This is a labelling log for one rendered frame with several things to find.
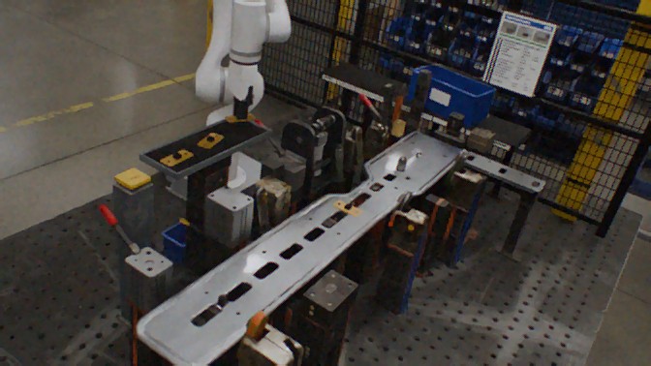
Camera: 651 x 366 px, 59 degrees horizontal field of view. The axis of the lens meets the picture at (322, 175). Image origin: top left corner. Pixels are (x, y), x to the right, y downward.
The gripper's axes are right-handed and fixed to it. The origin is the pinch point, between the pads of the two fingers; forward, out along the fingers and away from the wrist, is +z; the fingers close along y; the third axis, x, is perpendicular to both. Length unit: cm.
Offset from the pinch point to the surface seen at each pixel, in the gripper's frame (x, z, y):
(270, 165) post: 4.8, 11.9, 12.0
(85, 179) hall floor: -13, 122, -170
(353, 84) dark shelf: 76, 19, -49
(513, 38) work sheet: 118, -14, -9
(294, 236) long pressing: 2.3, 21.7, 32.9
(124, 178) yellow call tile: -36.9, 5.7, 16.7
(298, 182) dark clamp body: 13.9, 18.4, 13.9
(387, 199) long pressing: 38, 22, 27
